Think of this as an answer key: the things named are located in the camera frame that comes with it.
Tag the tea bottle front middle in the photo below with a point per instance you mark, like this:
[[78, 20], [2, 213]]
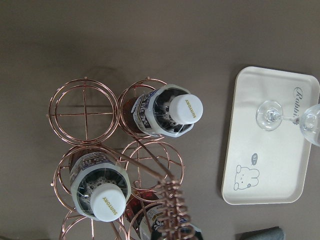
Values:
[[100, 188]]

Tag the copper wire bottle basket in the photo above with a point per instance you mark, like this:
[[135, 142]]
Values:
[[86, 114]]

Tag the clear wine glass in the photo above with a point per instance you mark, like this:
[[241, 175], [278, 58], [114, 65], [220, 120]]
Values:
[[269, 116]]

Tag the tea bottle under handle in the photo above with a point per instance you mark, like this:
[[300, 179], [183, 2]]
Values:
[[144, 214]]

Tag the grey folded cloth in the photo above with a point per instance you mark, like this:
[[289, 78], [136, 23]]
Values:
[[273, 233]]

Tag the tea bottle near tray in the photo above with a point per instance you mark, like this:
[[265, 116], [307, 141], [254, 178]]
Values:
[[170, 110]]

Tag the cream rabbit tray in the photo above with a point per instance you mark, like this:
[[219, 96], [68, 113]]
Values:
[[267, 167]]

